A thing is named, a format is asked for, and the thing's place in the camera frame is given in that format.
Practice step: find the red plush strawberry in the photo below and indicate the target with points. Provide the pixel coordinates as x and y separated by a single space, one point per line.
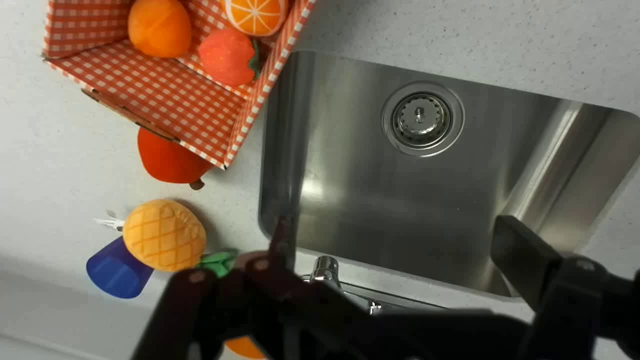
227 57

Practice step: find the small white clip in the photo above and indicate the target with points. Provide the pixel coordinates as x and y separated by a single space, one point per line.
113 220

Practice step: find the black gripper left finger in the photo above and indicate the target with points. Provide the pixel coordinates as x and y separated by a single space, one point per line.
227 307

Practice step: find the yellow plush pineapple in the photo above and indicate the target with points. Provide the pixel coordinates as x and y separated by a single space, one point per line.
162 234

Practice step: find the stainless steel sink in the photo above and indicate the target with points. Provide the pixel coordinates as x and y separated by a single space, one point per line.
372 200

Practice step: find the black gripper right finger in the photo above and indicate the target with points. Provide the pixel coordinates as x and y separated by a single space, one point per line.
566 300

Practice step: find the orange slice plush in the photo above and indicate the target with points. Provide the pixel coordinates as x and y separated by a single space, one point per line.
256 14

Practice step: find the blue plastic piece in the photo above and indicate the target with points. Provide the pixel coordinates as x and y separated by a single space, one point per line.
117 270

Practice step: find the metal sink drain strainer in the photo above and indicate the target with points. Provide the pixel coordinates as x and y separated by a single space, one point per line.
422 120

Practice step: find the chrome faucet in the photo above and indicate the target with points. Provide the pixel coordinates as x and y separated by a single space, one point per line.
327 270

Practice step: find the orange gingham fabric basket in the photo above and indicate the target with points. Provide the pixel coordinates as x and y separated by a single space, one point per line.
166 92

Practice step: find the orange plush peach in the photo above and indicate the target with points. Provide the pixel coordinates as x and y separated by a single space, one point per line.
161 27

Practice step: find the small orange plush toy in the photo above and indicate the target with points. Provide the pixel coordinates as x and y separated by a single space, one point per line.
242 346

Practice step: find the red plush apple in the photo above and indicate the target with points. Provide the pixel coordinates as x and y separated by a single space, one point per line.
166 161

